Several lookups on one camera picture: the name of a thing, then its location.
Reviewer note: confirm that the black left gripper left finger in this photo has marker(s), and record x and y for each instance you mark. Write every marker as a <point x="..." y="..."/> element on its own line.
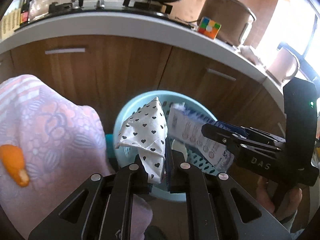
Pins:
<point x="100" y="208"/>

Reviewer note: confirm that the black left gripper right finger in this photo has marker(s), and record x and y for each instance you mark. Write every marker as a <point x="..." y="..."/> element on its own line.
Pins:
<point x="218" y="207"/>

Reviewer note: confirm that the white blue milk carton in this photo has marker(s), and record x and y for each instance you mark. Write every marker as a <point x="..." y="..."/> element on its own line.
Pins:
<point x="184" y="123"/>

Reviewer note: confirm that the white heart patterned paper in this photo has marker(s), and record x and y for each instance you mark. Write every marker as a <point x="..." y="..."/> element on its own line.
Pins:
<point x="146" y="132"/>

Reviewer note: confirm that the wooden kitchen cabinet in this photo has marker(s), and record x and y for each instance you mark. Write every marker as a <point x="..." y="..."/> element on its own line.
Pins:
<point x="105" y="72"/>

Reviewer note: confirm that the right hand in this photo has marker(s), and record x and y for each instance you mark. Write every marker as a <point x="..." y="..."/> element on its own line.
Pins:
<point x="295" y="197"/>

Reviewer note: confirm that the light blue perforated basket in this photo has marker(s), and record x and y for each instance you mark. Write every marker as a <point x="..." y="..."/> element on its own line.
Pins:
<point x="126" y="156"/>

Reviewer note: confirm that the pink patterned tablecloth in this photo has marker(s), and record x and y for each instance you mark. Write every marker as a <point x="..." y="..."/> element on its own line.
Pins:
<point x="63" y="144"/>

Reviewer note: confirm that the white kettle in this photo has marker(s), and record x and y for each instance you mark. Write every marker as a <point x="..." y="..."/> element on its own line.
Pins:
<point x="284" y="67"/>

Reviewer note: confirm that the orange peel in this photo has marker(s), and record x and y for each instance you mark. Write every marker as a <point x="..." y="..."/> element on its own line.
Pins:
<point x="13" y="161"/>

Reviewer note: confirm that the steel pot with lid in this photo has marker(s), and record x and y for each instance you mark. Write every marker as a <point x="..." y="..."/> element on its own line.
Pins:
<point x="236" y="19"/>

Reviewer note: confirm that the colourful puzzle cube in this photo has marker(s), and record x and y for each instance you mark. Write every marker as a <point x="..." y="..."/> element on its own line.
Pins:
<point x="208" y="28"/>

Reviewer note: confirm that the white countertop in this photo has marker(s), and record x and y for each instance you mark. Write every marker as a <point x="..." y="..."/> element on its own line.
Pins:
<point x="147" y="28"/>

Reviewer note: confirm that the gas stove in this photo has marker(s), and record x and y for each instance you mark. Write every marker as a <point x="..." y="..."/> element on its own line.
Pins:
<point x="154" y="9"/>

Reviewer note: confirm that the dark sauce bottle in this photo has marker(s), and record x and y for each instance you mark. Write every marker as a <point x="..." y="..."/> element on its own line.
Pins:
<point x="24" y="14"/>

